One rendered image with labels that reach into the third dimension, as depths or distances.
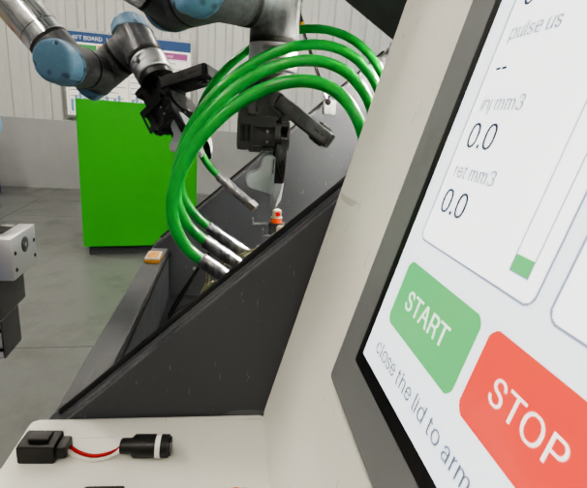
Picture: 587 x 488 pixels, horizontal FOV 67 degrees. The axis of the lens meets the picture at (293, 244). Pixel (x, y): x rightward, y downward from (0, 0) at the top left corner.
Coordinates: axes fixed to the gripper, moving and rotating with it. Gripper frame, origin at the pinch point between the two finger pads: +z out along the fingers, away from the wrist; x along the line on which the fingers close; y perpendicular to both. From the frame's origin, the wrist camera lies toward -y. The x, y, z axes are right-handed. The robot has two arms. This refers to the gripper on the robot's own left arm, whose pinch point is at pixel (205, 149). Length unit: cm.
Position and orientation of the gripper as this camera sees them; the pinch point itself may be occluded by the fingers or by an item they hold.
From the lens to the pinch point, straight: 87.1
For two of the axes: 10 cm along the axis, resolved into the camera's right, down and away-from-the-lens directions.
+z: 4.8, 8.4, -2.5
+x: -4.5, -0.1, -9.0
